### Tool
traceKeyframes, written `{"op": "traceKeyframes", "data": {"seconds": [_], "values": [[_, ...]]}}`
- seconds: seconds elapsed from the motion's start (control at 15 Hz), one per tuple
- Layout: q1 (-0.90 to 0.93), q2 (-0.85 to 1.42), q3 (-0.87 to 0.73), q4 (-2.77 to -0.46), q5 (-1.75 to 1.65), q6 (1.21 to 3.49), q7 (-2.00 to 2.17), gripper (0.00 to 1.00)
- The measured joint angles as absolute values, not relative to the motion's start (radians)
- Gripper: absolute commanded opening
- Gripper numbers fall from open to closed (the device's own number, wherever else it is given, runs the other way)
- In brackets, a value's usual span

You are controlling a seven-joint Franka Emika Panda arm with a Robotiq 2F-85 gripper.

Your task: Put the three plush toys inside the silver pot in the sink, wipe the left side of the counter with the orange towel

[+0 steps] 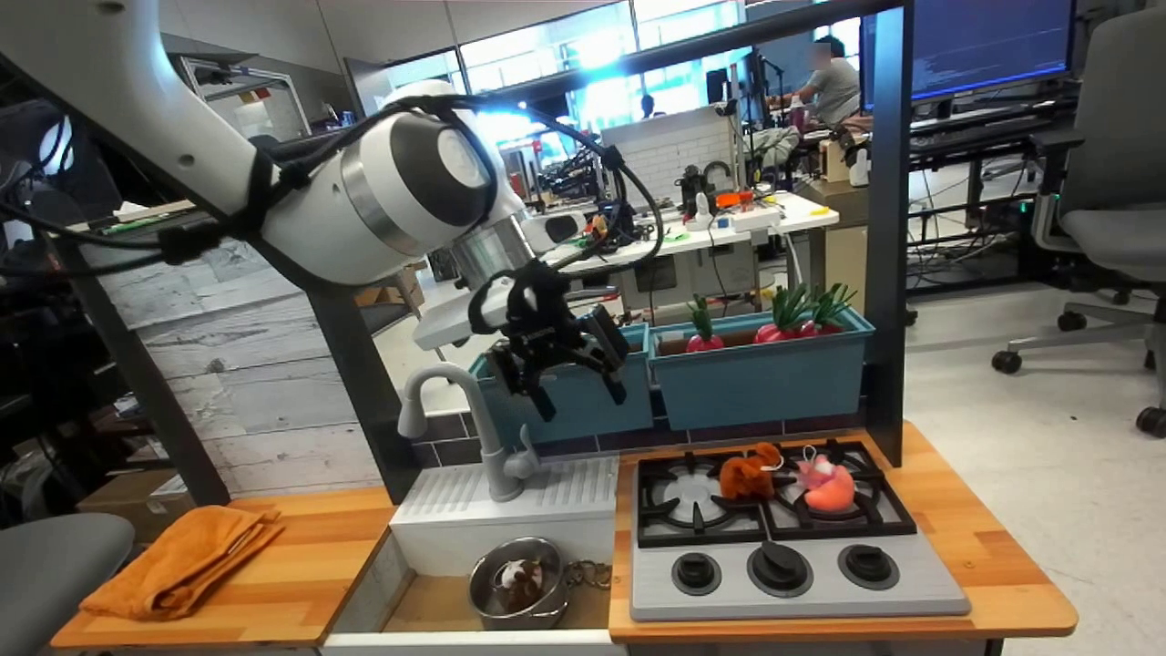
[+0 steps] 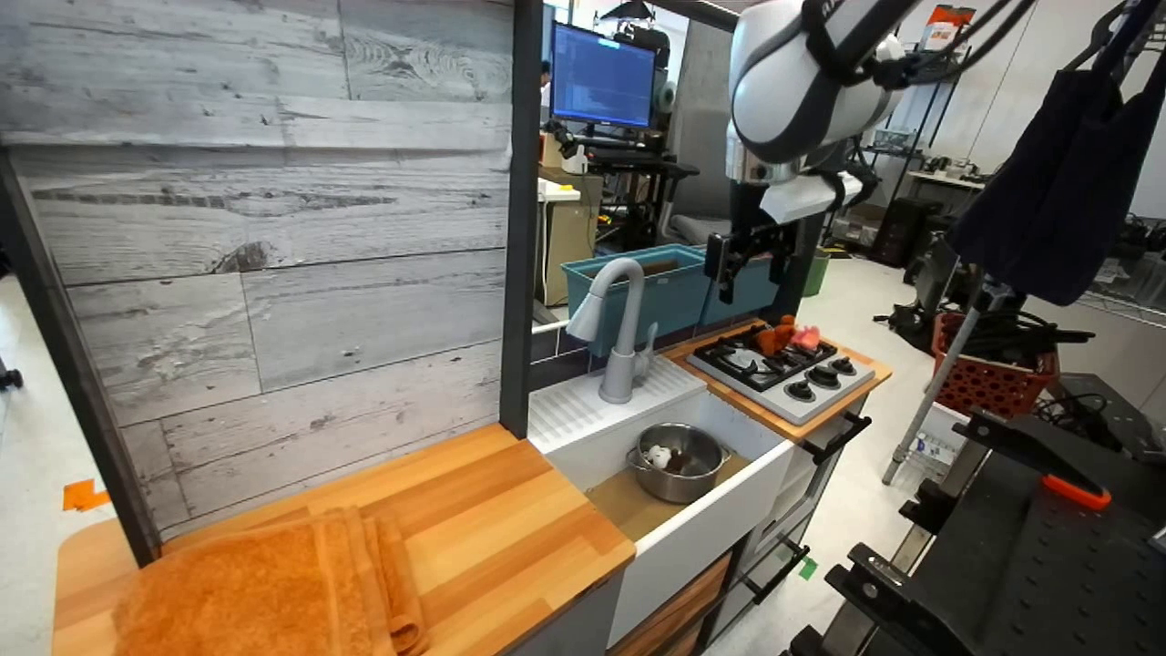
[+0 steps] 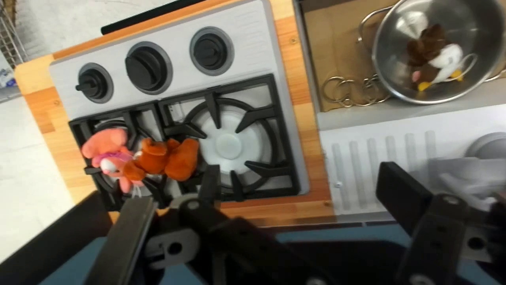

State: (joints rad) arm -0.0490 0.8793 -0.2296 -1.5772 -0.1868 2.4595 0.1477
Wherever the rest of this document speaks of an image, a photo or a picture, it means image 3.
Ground pink plush toy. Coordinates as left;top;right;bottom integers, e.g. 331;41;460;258
81;125;140;195

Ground grey stove panel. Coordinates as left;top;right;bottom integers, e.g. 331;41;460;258
49;0;310;204

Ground gold wire rings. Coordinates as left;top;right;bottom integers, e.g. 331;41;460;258
321;73;393;111

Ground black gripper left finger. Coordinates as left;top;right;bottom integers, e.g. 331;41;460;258
179;163;287;263

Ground grey metal wrist bracket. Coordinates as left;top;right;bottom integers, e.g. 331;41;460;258
86;195;158;285

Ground brown and white plush toy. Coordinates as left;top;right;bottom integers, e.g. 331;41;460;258
407;22;479;92

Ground black stove knob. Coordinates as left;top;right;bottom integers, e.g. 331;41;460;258
75;62;116;103
189;25;236;76
125;41;174;95

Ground wooden toy kitchen unit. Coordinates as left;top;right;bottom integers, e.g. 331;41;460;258
13;0;506;228

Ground grey toy faucet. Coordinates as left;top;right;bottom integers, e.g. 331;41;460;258
426;131;506;212

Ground metal wire rack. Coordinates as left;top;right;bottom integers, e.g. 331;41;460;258
0;0;29;70

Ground black oven door handle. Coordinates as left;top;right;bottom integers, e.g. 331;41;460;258
100;0;204;36

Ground black burner grate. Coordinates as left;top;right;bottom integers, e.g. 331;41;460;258
160;73;301;203
68;101;176;209

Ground white toy sink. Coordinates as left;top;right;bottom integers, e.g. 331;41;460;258
298;0;506;219

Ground silver metal pot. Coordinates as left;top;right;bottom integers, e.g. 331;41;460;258
359;0;506;106

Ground orange plush toy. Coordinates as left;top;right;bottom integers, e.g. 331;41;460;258
124;136;203;184

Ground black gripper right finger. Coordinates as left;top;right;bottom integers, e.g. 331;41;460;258
369;160;506;285

